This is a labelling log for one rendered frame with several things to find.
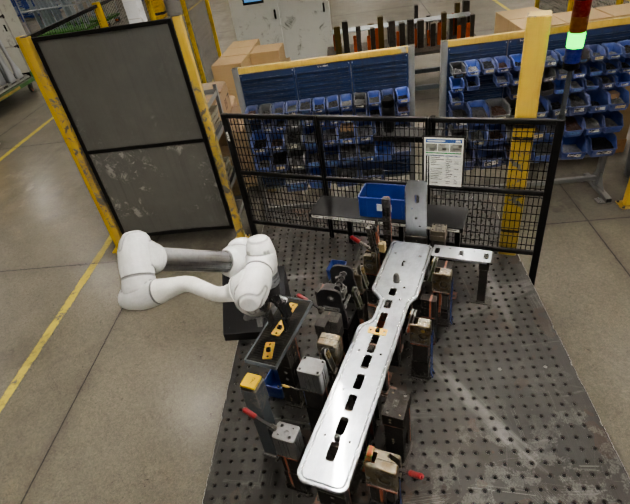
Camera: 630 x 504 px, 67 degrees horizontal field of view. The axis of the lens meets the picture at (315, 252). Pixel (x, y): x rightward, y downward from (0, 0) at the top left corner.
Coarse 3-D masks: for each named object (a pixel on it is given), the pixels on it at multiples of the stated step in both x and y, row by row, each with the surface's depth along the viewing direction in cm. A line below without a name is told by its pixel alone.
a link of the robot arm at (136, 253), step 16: (128, 240) 188; (144, 240) 190; (240, 240) 237; (128, 256) 185; (144, 256) 187; (160, 256) 194; (176, 256) 202; (192, 256) 209; (208, 256) 217; (224, 256) 225; (240, 256) 229; (128, 272) 184; (144, 272) 186; (224, 272) 231
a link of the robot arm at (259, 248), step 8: (248, 240) 165; (256, 240) 164; (264, 240) 164; (248, 248) 164; (256, 248) 163; (264, 248) 163; (272, 248) 166; (248, 256) 165; (256, 256) 163; (264, 256) 163; (272, 256) 165; (272, 264) 165; (272, 272) 164
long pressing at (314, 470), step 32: (416, 256) 242; (384, 288) 226; (416, 288) 223; (352, 352) 198; (384, 352) 195; (352, 384) 185; (320, 416) 175; (352, 416) 174; (320, 448) 165; (352, 448) 164; (320, 480) 156
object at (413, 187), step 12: (408, 180) 238; (420, 180) 236; (408, 192) 243; (420, 192) 240; (408, 204) 247; (420, 204) 244; (408, 216) 251; (420, 216) 249; (408, 228) 256; (420, 228) 253
